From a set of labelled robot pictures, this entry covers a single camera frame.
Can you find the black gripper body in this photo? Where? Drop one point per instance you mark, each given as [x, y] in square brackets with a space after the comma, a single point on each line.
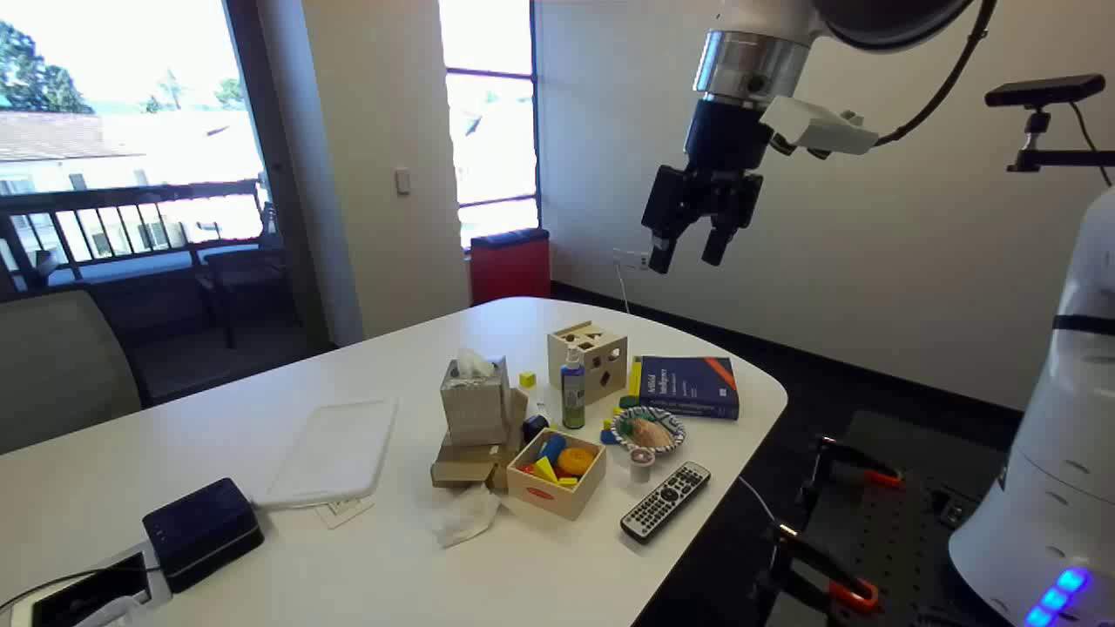
[722, 152]

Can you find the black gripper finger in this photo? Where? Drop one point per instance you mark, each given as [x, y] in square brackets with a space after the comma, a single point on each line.
[720, 243]
[662, 252]

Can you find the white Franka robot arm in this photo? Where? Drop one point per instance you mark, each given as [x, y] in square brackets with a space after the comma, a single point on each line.
[1065, 465]

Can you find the black remote control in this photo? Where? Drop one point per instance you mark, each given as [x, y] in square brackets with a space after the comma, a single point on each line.
[662, 503]

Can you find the wooden shape sorter cube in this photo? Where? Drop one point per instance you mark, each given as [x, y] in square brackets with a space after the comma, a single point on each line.
[590, 358]

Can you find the yellow upright block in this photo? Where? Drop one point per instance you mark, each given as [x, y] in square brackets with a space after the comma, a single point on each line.
[636, 380]

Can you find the dark blue book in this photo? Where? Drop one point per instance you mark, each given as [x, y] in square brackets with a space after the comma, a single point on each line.
[692, 389]

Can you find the red bin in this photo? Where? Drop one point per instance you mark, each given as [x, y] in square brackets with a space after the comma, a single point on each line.
[510, 267]

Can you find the green cylindrical bottle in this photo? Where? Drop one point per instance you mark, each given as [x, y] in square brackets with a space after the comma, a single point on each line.
[572, 398]

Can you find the colourful patterned bowl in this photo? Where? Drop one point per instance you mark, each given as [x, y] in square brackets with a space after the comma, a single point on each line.
[647, 434]

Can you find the small yellow toy piece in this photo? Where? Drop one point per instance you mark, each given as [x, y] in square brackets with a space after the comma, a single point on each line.
[526, 380]

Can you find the small white cup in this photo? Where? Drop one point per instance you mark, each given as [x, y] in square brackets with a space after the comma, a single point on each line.
[641, 458]

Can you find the dark round toy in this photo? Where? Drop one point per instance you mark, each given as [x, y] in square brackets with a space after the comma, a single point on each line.
[535, 426]

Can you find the blue toy block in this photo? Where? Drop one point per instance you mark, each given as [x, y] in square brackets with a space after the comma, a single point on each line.
[553, 445]

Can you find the orange toy ball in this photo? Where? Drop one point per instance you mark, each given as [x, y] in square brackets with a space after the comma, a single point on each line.
[572, 461]

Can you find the yellow toy block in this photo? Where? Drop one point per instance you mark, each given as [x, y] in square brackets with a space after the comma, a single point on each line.
[541, 468]

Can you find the wooden toy box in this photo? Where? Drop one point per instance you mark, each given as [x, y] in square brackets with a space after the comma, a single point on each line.
[547, 494]

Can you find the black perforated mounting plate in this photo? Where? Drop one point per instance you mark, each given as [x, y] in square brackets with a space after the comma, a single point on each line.
[917, 525]

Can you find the dark balcony chair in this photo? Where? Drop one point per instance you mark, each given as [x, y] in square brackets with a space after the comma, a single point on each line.
[241, 272]

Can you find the dark blue square box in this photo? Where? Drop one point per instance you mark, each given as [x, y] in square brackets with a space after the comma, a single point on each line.
[200, 532]

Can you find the dark balcony railing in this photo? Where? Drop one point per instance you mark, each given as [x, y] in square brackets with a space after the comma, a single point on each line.
[116, 196]

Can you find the grey office chair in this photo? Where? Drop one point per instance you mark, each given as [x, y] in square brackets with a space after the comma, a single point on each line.
[53, 367]

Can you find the white framed tablet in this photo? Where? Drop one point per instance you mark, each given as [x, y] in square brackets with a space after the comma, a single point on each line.
[89, 595]

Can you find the white light switch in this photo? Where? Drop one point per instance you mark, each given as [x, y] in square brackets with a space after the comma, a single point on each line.
[402, 180]

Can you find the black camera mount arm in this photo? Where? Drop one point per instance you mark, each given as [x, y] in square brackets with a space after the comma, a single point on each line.
[1047, 159]

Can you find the black stereo camera bar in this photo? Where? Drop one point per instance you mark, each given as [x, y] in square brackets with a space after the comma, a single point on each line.
[1047, 90]

